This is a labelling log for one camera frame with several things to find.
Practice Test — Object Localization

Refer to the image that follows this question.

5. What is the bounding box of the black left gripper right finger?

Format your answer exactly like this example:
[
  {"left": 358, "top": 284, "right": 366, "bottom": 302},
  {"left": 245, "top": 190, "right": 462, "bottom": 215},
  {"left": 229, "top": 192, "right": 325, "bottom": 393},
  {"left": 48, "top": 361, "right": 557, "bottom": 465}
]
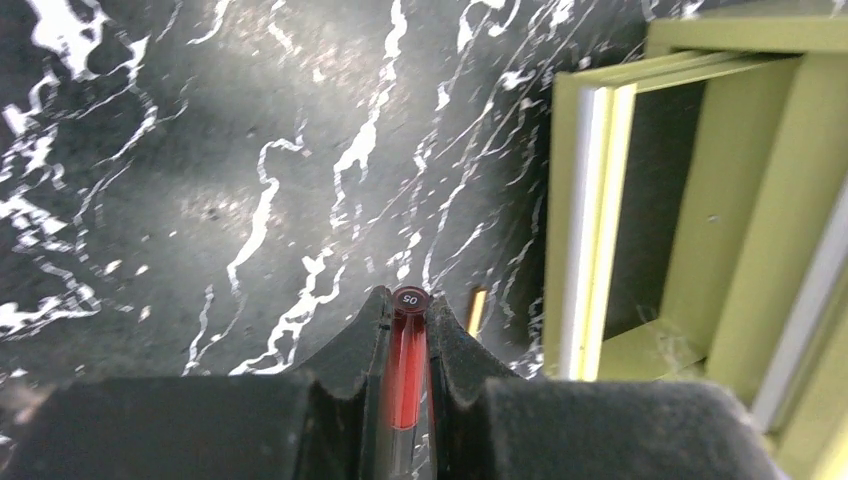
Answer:
[{"left": 426, "top": 295, "right": 782, "bottom": 479}]

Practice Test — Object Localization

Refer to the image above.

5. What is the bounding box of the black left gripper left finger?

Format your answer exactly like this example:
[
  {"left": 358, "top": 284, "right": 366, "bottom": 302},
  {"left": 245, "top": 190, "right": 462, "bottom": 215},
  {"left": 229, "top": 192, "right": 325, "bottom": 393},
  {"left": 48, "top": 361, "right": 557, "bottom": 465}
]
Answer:
[{"left": 1, "top": 286, "right": 393, "bottom": 479}]

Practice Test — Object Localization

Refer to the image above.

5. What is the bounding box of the thin tan makeup pencil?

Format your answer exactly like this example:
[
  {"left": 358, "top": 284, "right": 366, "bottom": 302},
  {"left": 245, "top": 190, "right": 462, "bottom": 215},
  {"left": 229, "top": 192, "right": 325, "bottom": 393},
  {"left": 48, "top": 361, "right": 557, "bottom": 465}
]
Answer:
[{"left": 466, "top": 286, "right": 488, "bottom": 338}]

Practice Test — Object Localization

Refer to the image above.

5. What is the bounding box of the green metal drawer box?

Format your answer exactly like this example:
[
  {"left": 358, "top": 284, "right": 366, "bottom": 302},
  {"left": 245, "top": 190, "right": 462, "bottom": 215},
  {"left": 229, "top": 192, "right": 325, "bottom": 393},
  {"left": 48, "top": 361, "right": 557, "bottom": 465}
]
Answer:
[{"left": 542, "top": 1, "right": 847, "bottom": 479}]

